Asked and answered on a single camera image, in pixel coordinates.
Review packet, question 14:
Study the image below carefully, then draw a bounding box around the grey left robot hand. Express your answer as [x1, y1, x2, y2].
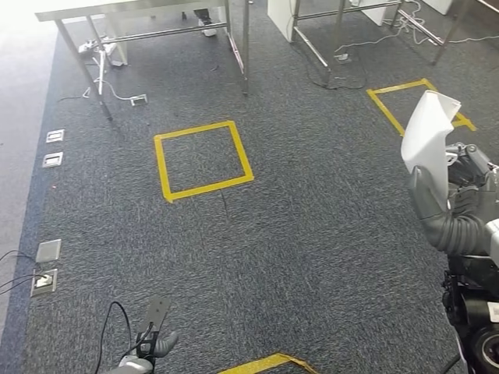
[149, 331, 179, 358]

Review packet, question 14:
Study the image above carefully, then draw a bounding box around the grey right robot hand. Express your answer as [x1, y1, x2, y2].
[407, 143, 499, 225]

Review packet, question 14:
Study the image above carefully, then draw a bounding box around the white plastic part orange writing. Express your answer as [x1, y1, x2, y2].
[400, 90, 462, 213]

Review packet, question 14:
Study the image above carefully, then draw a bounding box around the crumpled yellow floor tape square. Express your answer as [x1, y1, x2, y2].
[217, 353, 322, 374]

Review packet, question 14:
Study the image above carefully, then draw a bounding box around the silver floor outlet with plug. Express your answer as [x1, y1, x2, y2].
[30, 268, 58, 299]

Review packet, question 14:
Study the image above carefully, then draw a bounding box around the white table panel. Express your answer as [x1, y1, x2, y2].
[267, 0, 297, 44]

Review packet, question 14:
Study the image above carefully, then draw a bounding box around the black camera cable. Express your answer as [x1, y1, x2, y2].
[94, 301, 151, 374]

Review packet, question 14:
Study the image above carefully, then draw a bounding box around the metal table frame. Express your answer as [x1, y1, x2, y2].
[397, 0, 499, 66]
[290, 0, 405, 71]

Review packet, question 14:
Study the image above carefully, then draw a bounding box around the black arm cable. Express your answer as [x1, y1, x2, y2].
[440, 353, 463, 374]

